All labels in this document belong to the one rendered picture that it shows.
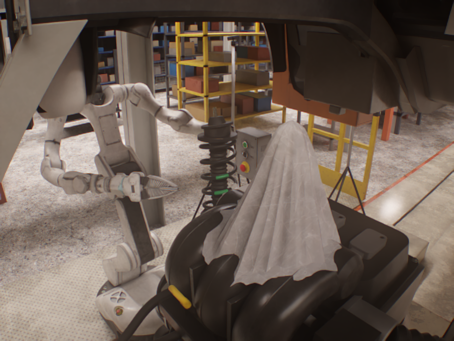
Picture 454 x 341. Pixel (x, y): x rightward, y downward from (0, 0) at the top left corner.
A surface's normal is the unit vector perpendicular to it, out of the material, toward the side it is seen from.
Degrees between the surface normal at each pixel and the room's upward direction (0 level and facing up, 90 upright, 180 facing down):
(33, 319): 0
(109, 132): 68
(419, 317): 0
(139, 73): 90
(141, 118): 90
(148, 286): 0
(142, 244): 72
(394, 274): 79
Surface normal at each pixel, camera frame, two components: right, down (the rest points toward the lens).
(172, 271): -0.65, -0.01
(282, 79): -0.78, 0.26
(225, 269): -0.38, -0.54
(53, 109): 0.51, 0.60
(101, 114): 0.64, -0.07
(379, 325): -0.22, -0.80
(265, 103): 0.58, 0.33
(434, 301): 0.00, -0.91
